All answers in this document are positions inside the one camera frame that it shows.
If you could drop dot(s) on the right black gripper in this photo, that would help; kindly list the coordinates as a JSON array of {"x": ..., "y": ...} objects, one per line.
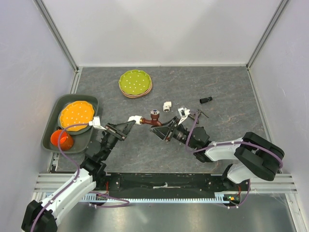
[{"x": 162, "y": 131}]

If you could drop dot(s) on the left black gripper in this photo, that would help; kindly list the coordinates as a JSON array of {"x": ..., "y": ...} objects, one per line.
[{"x": 121, "y": 130}]

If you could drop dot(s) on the white elbow pipe fitting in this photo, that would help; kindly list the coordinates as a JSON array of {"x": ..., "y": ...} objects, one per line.
[{"x": 137, "y": 119}]

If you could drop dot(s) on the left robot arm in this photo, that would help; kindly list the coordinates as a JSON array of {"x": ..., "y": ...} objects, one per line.
[{"x": 46, "y": 215}]

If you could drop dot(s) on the second white elbow fitting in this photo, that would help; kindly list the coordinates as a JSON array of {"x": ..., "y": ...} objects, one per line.
[{"x": 167, "y": 106}]

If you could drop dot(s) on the bronze metal faucet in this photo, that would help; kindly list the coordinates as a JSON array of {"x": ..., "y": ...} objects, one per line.
[{"x": 197, "y": 113}]

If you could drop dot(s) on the pink plate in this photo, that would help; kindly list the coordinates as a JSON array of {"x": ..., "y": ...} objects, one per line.
[{"x": 147, "y": 93}]

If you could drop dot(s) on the brown wooden plate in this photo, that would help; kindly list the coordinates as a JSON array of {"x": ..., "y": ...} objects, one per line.
[{"x": 135, "y": 97}]

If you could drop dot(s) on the dark green plate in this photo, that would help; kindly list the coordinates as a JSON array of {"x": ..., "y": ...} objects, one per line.
[{"x": 74, "y": 132}]

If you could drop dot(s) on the black cylindrical pipe piece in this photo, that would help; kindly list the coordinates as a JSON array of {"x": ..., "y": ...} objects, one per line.
[{"x": 205, "y": 100}]

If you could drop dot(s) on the green dotted plate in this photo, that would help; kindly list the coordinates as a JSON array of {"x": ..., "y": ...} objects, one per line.
[{"x": 135, "y": 82}]

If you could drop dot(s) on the orange dotted plate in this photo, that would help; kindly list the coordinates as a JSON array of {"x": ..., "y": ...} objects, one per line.
[{"x": 77, "y": 113}]

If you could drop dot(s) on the orange plastic cup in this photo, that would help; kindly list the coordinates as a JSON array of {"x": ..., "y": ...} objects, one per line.
[{"x": 64, "y": 139}]

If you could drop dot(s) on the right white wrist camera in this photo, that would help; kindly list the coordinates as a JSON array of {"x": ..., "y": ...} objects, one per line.
[{"x": 184, "y": 113}]

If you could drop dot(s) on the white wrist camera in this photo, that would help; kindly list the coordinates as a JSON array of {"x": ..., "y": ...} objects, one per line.
[
  {"x": 184, "y": 113},
  {"x": 95, "y": 123}
]

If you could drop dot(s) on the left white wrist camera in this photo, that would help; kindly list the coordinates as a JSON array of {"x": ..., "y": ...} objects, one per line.
[{"x": 95, "y": 123}]

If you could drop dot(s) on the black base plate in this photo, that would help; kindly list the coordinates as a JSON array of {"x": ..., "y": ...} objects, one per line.
[{"x": 166, "y": 186}]

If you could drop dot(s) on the slotted cable duct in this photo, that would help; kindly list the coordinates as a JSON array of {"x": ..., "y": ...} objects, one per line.
[{"x": 218, "y": 198}]

